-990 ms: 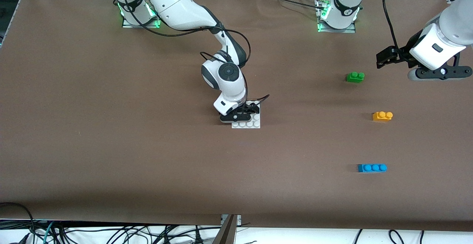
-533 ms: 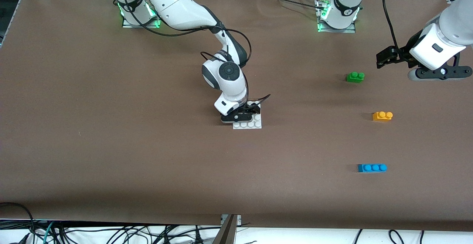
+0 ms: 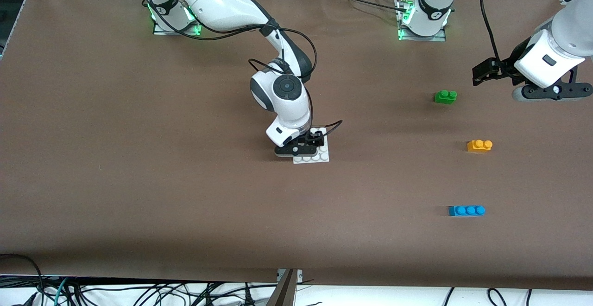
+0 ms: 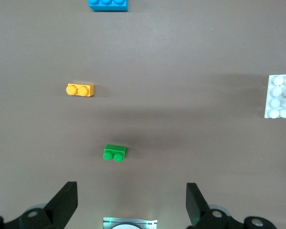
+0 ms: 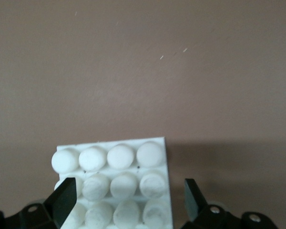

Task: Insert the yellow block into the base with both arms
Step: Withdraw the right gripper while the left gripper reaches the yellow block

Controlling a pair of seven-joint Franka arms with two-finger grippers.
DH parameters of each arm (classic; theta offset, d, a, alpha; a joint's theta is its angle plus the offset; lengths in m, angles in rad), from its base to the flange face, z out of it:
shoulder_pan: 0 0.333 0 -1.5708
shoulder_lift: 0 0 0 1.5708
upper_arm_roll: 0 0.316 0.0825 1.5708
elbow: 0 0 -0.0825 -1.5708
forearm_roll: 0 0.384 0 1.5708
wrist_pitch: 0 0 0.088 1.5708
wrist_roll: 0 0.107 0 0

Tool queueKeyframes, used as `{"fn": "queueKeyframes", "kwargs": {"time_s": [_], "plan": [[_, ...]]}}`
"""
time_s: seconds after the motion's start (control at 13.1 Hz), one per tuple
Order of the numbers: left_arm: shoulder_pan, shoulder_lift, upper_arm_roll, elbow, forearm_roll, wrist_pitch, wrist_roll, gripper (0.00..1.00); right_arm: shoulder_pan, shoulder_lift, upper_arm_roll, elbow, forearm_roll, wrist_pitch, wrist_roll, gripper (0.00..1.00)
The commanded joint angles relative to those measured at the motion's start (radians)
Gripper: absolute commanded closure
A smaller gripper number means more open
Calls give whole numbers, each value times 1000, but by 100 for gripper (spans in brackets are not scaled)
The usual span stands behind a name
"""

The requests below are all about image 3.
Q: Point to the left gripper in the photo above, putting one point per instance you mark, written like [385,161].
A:
[506,71]

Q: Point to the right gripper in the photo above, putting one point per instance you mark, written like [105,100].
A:
[314,137]

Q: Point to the white studded base plate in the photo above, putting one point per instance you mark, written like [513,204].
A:
[319,158]

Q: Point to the yellow toy block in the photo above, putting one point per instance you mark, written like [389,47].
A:
[477,147]

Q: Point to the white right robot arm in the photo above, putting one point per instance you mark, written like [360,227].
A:
[217,0]

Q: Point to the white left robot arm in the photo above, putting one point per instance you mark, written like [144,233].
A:
[435,0]

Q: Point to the green toy block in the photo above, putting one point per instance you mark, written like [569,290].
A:
[444,98]

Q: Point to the blue toy block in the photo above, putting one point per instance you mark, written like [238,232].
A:
[465,211]

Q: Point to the brown table cover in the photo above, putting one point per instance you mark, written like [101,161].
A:
[278,204]

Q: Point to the metal table frame beam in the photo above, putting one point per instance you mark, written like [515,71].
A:
[282,294]

